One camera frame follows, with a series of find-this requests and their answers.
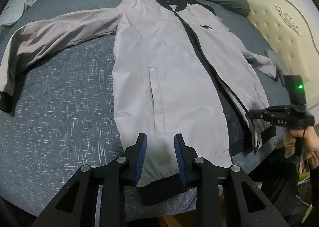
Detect grey and black jacket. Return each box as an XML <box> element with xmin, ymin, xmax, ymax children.
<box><xmin>1</xmin><ymin>0</ymin><xmax>276</xmax><ymax>206</ymax></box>

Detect person's right hand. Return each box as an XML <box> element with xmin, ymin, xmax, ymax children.
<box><xmin>283</xmin><ymin>127</ymin><xmax>319</xmax><ymax>169</ymax></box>

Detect folded grey garment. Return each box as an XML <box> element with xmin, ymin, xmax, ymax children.
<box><xmin>264</xmin><ymin>49</ymin><xmax>291</xmax><ymax>84</ymax></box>

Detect cream tufted headboard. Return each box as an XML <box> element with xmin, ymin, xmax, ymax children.
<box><xmin>235</xmin><ymin>0</ymin><xmax>319</xmax><ymax>86</ymax></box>

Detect light grey pillow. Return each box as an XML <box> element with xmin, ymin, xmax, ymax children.
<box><xmin>1</xmin><ymin>0</ymin><xmax>37</xmax><ymax>30</ymax></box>

